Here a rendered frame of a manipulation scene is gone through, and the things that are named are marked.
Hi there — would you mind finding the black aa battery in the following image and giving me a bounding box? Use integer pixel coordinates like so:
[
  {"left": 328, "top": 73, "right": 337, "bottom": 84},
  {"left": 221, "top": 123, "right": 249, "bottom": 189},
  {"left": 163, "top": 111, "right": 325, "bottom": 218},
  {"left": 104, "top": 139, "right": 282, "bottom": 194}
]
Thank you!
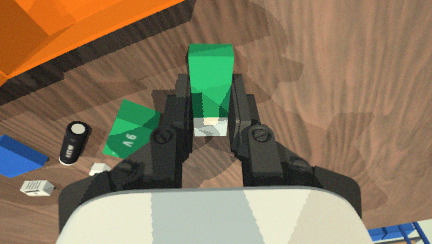
[{"left": 59, "top": 121, "right": 89, "bottom": 166}]

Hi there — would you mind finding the blue rectangular block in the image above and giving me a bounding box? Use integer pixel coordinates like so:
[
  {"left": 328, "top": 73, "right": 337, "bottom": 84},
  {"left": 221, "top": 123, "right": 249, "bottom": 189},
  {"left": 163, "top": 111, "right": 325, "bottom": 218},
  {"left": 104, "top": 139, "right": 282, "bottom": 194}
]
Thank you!
[{"left": 0, "top": 135, "right": 48, "bottom": 178}]

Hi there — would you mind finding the orange open-top bin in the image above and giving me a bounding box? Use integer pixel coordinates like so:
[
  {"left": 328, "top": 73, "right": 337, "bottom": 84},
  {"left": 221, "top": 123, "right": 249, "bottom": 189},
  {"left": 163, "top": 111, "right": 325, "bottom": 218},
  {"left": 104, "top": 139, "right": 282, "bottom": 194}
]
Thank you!
[{"left": 0, "top": 0, "right": 184, "bottom": 86}]

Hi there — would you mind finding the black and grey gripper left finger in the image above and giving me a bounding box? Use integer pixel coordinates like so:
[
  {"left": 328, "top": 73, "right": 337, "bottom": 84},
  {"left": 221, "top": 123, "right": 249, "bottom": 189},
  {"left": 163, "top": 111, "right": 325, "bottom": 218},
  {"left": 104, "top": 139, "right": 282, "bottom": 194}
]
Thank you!
[{"left": 58, "top": 74, "right": 194, "bottom": 236}]

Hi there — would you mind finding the white hex nut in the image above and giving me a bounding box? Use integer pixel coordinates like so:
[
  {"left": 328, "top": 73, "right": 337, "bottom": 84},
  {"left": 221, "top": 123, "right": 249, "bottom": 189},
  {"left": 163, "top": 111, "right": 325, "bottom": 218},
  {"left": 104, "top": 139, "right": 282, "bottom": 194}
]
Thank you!
[{"left": 89, "top": 163, "right": 111, "bottom": 176}]

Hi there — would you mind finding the white pencil sharpener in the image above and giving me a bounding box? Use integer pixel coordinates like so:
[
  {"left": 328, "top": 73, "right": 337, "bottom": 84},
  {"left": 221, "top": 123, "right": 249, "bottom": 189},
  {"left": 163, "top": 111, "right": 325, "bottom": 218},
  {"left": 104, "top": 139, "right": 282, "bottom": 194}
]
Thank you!
[{"left": 20, "top": 180, "right": 55, "bottom": 196}]

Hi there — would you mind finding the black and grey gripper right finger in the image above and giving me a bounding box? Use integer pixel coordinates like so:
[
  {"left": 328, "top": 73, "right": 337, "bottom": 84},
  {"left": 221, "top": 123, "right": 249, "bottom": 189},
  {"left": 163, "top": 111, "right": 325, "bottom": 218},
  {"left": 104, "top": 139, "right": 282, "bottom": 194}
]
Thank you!
[{"left": 228, "top": 74, "right": 362, "bottom": 220}]

